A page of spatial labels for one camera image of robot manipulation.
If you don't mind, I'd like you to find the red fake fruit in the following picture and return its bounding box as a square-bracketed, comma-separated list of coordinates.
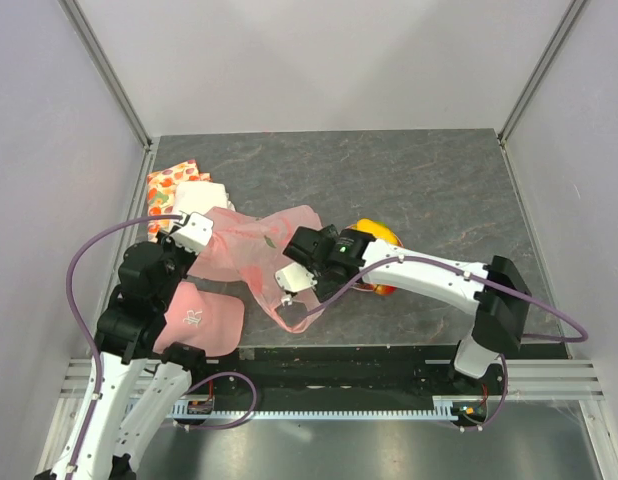
[373, 285, 396, 296]

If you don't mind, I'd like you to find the yellow fake mango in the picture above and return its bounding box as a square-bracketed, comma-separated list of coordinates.
[355, 218, 399, 245]

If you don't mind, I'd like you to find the pink plastic bag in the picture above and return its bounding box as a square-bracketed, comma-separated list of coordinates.
[189, 205, 322, 334]

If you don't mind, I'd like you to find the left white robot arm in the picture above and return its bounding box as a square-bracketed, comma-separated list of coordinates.
[37, 236, 209, 479]

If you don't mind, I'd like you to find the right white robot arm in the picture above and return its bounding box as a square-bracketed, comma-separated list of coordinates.
[275, 225, 530, 394]

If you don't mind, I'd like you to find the pink plate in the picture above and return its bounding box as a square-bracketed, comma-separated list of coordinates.
[354, 239, 403, 294]

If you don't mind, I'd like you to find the pink baseball cap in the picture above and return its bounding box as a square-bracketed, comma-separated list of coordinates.
[153, 281, 245, 357]

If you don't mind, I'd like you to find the white cloth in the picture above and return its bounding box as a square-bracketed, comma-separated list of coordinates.
[173, 181, 235, 214]

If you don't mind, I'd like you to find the floral orange cloth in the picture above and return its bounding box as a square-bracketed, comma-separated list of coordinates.
[146, 159, 212, 217]

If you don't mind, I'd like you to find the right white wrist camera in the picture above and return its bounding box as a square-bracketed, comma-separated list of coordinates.
[274, 262, 317, 306]

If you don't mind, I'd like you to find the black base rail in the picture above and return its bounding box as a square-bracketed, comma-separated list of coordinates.
[191, 345, 505, 399]

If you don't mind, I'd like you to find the grey cable duct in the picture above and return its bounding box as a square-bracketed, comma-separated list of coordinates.
[166, 400, 458, 422]

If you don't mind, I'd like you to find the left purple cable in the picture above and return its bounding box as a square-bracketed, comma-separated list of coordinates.
[66, 214, 260, 480]

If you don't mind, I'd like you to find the left aluminium frame post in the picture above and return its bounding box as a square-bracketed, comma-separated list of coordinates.
[58, 0, 153, 150]

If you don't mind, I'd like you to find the aluminium frame post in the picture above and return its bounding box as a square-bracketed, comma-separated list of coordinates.
[497, 0, 590, 148]
[58, 0, 153, 150]

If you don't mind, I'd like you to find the right aluminium frame post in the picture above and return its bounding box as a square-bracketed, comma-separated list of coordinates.
[497, 0, 590, 148]

